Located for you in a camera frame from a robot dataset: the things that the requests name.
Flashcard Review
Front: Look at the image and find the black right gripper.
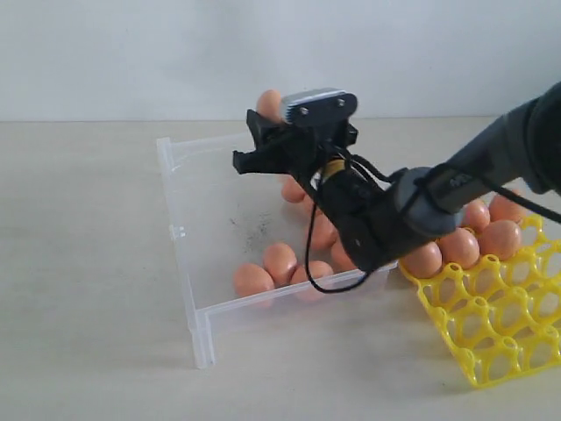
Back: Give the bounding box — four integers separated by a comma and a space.
232, 109, 359, 197

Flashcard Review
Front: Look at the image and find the brown egg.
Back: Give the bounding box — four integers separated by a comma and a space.
232, 263, 275, 297
262, 242, 298, 287
488, 194, 526, 223
400, 242, 443, 279
304, 213, 337, 251
330, 239, 357, 273
256, 89, 282, 124
478, 220, 522, 260
281, 177, 306, 203
437, 228, 479, 269
289, 260, 335, 303
461, 199, 491, 232

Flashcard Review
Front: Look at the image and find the clear plastic box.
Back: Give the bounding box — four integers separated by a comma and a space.
157, 133, 396, 368

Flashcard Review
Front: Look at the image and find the yellow plastic egg tray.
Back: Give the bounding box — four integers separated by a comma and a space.
405, 214, 560, 388

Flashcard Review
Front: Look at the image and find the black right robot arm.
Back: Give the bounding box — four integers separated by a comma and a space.
233, 86, 560, 273

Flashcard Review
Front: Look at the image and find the black camera cable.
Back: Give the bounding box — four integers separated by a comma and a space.
303, 148, 561, 294

